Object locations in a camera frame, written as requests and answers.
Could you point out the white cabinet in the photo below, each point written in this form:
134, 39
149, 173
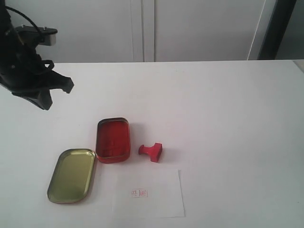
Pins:
150, 30

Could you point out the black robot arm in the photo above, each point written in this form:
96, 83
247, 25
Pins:
9, 19

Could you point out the gold tin lid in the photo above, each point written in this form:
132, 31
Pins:
71, 177

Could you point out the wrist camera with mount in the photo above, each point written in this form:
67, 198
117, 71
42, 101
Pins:
33, 37

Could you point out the red ink pad tin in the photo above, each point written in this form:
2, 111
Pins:
113, 143

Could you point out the white paper sheet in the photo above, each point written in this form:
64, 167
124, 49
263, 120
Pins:
148, 194

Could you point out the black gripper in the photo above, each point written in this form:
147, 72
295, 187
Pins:
26, 75

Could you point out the red rubber stamp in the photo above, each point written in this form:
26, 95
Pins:
153, 152

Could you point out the dark vertical post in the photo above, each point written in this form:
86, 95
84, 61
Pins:
277, 26

